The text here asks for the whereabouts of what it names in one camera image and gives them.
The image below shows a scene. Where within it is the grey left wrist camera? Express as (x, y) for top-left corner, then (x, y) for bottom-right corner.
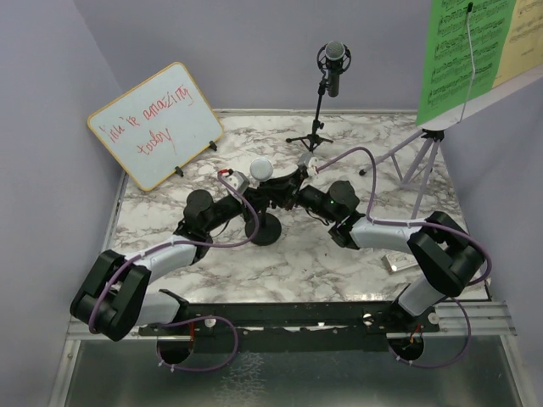
(223, 170), (249, 195)

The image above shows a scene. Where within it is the black round-base mic stand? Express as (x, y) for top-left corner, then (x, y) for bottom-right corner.
(250, 211), (282, 246)

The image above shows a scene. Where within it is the black tripod mic stand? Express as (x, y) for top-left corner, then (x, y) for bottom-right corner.
(285, 75), (333, 153)

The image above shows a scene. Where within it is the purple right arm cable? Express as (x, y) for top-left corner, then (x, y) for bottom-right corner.
(316, 146), (494, 369)

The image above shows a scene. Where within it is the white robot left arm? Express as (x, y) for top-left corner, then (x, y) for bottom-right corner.
(70, 183), (271, 341)

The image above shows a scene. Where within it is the green sheet music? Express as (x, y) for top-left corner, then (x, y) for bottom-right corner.
(417, 0), (515, 125)

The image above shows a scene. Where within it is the yellow-framed whiteboard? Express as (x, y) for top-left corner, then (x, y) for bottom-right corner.
(87, 62), (224, 191)

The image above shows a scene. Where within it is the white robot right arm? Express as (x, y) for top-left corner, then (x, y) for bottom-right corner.
(250, 165), (492, 332)

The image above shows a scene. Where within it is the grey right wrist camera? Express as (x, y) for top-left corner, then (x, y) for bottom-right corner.
(297, 152), (318, 177)

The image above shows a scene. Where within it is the white handheld microphone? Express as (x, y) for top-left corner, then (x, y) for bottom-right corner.
(249, 157), (274, 182)

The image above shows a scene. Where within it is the black condenser microphone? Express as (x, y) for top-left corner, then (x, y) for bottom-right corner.
(316, 41), (352, 98)

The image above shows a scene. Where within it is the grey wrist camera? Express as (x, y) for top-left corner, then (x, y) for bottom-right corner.
(297, 152), (318, 177)
(223, 170), (249, 195)

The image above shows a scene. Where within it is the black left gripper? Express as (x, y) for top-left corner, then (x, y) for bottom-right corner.
(204, 187), (271, 233)

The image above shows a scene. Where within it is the small silver box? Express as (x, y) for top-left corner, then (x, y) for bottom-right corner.
(382, 252), (417, 274)

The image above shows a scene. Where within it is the yellow sheet music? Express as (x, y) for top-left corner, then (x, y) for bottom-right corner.
(493, 0), (542, 87)

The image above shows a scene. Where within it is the lilac music stand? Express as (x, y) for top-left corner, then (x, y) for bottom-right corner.
(358, 0), (543, 190)

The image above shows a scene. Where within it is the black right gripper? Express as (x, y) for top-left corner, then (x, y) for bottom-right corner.
(260, 169), (339, 224)

